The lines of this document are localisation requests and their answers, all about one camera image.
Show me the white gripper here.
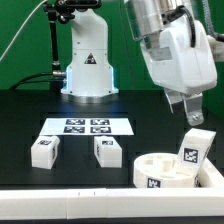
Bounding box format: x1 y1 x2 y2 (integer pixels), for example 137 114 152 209
141 16 217 126

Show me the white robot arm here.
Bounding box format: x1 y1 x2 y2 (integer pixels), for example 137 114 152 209
62 0 224 126

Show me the white L-shaped fence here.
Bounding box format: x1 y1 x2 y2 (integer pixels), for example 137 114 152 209
0 160 224 221

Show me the white marker sheet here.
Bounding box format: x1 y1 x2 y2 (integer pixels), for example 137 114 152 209
40 118 133 136

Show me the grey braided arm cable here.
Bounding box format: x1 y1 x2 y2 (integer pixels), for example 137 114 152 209
199 0 224 43

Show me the black cable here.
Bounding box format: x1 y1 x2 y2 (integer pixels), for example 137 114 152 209
8 72 67 91

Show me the white cable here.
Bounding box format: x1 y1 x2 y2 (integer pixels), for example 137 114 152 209
0 0 48 63

